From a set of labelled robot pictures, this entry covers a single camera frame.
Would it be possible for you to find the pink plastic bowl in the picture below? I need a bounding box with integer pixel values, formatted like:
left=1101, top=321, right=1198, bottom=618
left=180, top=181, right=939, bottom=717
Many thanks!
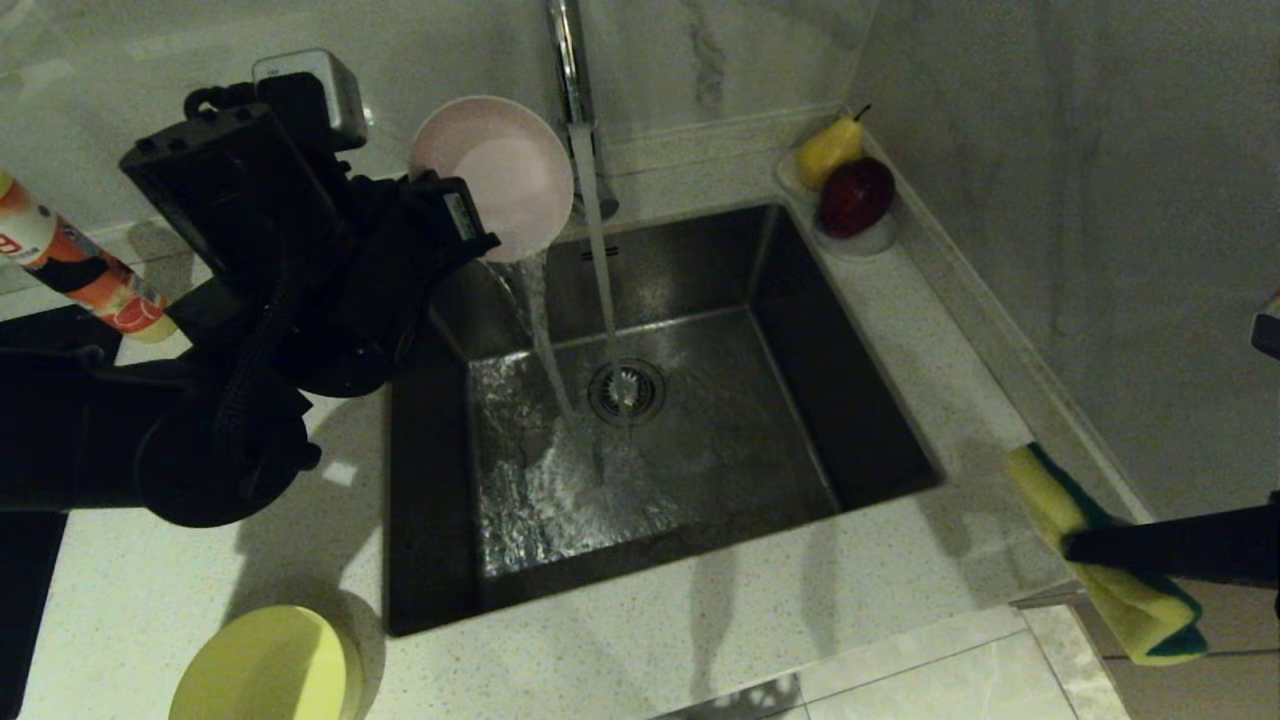
left=408, top=95, right=576, bottom=265

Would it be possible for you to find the beige wooden cabinet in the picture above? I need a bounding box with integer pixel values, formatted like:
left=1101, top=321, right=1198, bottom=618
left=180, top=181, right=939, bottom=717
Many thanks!
left=1005, top=580, right=1280, bottom=720

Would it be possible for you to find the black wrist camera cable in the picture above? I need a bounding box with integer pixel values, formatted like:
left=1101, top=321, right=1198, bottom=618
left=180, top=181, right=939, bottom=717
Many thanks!
left=183, top=84, right=263, bottom=119

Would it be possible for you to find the black induction cooktop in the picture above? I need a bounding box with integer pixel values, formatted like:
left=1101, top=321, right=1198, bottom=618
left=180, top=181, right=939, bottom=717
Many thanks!
left=0, top=305, right=123, bottom=720

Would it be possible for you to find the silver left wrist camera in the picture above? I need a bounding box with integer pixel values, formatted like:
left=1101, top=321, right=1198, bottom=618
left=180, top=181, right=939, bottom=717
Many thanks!
left=252, top=48, right=370, bottom=153

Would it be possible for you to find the yellow pear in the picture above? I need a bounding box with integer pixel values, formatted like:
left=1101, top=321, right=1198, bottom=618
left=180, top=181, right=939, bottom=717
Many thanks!
left=795, top=106, right=871, bottom=193

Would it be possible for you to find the chrome sink faucet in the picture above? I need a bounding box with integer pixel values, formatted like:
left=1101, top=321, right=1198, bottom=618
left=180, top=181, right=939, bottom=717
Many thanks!
left=543, top=0, right=621, bottom=223

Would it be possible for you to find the stainless steel sink basin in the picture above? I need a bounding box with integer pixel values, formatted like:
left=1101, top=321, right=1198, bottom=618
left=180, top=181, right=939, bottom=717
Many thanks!
left=383, top=203, right=946, bottom=638

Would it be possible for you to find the round metal drain strainer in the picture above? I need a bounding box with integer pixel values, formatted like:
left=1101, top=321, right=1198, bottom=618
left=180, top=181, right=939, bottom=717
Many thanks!
left=587, top=359, right=667, bottom=429

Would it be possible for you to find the orange detergent bottle yellow cap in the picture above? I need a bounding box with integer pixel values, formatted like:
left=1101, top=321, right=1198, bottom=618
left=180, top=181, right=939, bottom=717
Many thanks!
left=0, top=170, right=181, bottom=345

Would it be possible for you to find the yellow plastic bowl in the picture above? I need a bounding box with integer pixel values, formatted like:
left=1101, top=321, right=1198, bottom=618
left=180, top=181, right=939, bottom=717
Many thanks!
left=169, top=604, right=364, bottom=720

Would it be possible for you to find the dark red apple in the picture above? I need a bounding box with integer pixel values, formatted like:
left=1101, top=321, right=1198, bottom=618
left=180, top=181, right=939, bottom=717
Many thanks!
left=815, top=157, right=895, bottom=240

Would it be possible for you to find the small white dish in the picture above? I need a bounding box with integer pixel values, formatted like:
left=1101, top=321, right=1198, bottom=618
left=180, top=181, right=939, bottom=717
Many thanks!
left=775, top=150, right=899, bottom=261

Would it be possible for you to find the green and yellow sponge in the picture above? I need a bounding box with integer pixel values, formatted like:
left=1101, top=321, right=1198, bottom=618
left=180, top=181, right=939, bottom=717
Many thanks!
left=1007, top=442, right=1210, bottom=668

